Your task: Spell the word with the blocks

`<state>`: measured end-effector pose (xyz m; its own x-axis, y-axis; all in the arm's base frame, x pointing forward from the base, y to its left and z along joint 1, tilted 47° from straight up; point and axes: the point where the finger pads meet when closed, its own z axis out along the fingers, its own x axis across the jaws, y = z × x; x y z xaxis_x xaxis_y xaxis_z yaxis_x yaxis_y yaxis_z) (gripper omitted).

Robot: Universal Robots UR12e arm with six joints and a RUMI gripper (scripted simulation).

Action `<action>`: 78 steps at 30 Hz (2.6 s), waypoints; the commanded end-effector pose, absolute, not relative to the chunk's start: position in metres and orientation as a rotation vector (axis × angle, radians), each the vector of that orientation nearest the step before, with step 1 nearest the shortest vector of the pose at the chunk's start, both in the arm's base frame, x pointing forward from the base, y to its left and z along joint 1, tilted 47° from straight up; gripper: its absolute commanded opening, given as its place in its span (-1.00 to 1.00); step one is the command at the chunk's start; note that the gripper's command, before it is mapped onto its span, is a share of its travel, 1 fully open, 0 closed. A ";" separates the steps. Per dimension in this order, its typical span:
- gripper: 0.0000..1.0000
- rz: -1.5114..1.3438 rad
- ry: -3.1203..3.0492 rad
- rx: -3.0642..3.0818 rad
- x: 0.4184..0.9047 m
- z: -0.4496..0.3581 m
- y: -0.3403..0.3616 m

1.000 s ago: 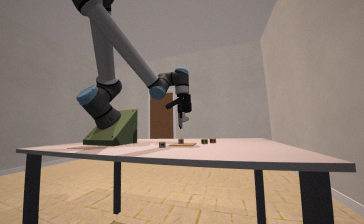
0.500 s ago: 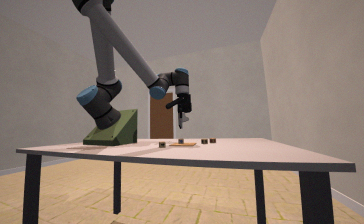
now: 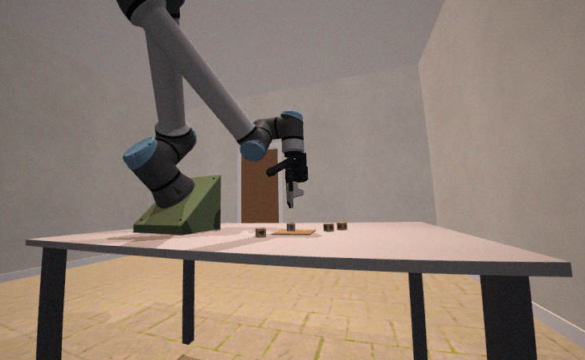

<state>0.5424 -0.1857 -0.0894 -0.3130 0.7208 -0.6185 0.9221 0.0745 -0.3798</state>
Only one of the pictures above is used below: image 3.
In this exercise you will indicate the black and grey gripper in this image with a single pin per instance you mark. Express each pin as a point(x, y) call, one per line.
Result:
point(294, 173)

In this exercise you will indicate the tan flat mat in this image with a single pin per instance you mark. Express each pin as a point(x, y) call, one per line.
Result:
point(296, 232)

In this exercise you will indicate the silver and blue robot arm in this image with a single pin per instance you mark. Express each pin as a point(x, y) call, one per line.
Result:
point(171, 57)

